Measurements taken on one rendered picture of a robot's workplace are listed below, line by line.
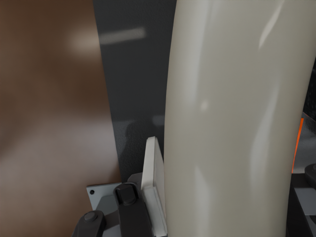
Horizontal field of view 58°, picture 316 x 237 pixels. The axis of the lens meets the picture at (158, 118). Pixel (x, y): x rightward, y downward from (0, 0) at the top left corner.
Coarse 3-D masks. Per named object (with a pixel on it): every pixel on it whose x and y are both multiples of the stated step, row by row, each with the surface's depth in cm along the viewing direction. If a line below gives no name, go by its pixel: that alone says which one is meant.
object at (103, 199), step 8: (104, 184) 116; (112, 184) 115; (88, 192) 117; (96, 192) 117; (104, 192) 117; (112, 192) 116; (96, 200) 118; (104, 200) 114; (112, 200) 113; (96, 208) 110; (104, 208) 109; (112, 208) 108; (152, 232) 92
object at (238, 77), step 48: (192, 0) 5; (240, 0) 5; (288, 0) 5; (192, 48) 5; (240, 48) 5; (288, 48) 5; (192, 96) 5; (240, 96) 5; (288, 96) 5; (192, 144) 6; (240, 144) 5; (288, 144) 6; (192, 192) 6; (240, 192) 6; (288, 192) 6
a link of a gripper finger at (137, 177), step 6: (132, 174) 17; (138, 174) 17; (132, 180) 17; (138, 180) 16; (138, 186) 16; (144, 204) 14; (108, 216) 14; (114, 216) 14; (108, 222) 13; (114, 222) 13; (150, 222) 14; (108, 228) 13; (114, 228) 13; (150, 228) 14; (108, 234) 13; (114, 234) 13; (120, 234) 13
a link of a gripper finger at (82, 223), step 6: (96, 210) 14; (84, 216) 13; (90, 216) 13; (96, 216) 13; (102, 216) 13; (78, 222) 13; (84, 222) 13; (90, 222) 13; (96, 222) 13; (102, 222) 13; (78, 228) 13; (84, 228) 12; (90, 228) 12; (96, 228) 12; (102, 228) 13; (72, 234) 12; (78, 234) 12; (84, 234) 12; (90, 234) 12; (96, 234) 12; (102, 234) 12
